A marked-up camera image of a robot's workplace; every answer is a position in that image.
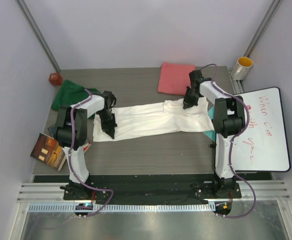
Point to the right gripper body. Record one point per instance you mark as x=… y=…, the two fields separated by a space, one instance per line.
x=190 y=96

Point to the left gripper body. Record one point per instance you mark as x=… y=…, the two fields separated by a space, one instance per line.
x=108 y=120

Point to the white t shirt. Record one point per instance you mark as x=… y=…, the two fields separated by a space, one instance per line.
x=155 y=119

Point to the white whiteboard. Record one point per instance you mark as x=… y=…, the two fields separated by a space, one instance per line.
x=263 y=145

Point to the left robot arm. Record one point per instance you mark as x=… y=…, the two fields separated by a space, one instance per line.
x=71 y=130

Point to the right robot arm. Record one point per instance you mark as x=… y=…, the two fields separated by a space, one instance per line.
x=229 y=121

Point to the folded pink t shirt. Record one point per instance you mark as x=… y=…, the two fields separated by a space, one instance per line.
x=174 y=78

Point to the red white book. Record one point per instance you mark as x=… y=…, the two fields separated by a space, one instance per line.
x=86 y=146

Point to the green t shirt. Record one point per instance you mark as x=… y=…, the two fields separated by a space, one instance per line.
x=68 y=94

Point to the blue book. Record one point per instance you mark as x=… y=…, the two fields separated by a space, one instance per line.
x=52 y=130

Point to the yellow white mug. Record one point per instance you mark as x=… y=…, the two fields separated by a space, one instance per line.
x=241 y=68

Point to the red cube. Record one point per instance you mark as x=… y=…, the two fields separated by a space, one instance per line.
x=55 y=79

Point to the brown orange book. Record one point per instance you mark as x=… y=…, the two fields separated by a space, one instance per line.
x=48 y=151

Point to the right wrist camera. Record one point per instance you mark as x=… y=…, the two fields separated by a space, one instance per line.
x=196 y=79

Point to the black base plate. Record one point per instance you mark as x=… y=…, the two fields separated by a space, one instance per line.
x=167 y=189

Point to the aluminium rail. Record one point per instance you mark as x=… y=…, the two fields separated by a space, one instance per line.
x=50 y=192

